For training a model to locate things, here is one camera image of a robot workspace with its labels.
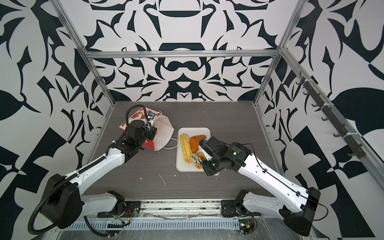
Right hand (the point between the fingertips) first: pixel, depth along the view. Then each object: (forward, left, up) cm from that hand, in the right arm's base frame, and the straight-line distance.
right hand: (205, 168), depth 69 cm
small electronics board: (-21, -19, -19) cm, 34 cm away
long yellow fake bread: (+18, +10, -14) cm, 25 cm away
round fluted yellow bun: (+12, 0, -15) cm, 19 cm away
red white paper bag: (+31, +24, -12) cm, 41 cm away
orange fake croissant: (+21, +5, -14) cm, 26 cm away
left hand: (+25, +28, +4) cm, 38 cm away
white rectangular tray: (+9, +12, -18) cm, 24 cm away
